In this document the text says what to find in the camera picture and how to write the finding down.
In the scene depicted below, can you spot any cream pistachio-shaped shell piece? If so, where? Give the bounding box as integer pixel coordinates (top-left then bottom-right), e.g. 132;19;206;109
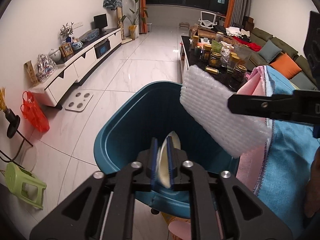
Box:
156;131;181;189

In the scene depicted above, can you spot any teal plastic trash bin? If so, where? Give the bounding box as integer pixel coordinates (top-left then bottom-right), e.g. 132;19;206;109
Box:
94;81;239;220

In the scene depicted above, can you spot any person's right hand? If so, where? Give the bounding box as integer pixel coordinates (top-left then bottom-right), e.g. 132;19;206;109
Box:
304;148;320;218

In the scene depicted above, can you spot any orange cushion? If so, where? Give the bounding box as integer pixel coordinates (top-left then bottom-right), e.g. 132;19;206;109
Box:
271;54;302;80

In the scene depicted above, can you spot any grey-blue cushion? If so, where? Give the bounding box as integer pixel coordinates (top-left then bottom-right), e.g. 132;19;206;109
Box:
258;40;281;63

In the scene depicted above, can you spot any pink cloth under tablecloth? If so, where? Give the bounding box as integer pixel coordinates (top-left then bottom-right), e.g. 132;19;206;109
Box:
236;66;270;192

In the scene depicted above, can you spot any olive green sofa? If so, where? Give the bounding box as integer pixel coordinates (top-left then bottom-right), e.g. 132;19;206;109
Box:
246;28;317;90

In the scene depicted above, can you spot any blue floral tablecloth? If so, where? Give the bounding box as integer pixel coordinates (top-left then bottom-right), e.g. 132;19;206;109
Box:
256;66;319;239

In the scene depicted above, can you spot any white bathroom scale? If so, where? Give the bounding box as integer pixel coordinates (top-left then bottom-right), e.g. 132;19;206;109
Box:
65;89;94;113

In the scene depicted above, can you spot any black coffee table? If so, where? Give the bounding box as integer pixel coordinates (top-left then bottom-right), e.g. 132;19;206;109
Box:
178;35;247;92

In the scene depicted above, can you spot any glass jar gold lid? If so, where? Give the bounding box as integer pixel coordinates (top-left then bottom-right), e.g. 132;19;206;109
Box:
209;52;221;68

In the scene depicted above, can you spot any white black TV cabinet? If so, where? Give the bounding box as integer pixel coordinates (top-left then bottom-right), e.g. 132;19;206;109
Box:
29;28;121;107

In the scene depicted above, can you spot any orange grey curtain right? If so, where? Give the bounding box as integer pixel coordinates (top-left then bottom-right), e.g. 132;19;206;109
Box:
224;0;251;28

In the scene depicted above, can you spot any orange curtain left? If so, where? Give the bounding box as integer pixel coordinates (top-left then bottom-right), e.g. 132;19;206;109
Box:
139;0;148;34

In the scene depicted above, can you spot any white office chair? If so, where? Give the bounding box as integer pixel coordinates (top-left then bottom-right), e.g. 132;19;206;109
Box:
199;11;216;29

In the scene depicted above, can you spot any red mesh plastic bag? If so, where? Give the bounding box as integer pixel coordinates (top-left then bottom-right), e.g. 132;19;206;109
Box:
20;91;50;133

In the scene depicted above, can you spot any tall green potted plant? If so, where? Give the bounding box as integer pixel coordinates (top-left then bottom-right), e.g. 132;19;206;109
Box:
121;0;149;40

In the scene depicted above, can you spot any black monitor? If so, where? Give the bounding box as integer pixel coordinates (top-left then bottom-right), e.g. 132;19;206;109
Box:
93;14;108;33

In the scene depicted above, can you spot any white ceramic pot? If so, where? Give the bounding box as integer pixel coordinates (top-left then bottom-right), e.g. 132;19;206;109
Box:
48;49;61;63

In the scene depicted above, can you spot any shiny wrapped candy bag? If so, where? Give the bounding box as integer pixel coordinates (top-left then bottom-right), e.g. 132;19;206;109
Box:
36;54;57;83

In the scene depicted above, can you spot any green plastic stool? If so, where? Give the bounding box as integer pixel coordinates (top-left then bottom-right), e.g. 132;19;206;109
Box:
4;162;47;210

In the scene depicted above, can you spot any small potted bonsai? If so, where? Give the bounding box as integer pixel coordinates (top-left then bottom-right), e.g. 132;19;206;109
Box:
60;22;74;41

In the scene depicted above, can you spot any white standing air conditioner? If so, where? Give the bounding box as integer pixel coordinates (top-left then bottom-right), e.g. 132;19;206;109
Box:
115;0;139;39

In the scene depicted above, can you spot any wooden photo frame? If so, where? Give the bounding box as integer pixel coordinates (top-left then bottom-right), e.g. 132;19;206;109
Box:
59;42;73;57

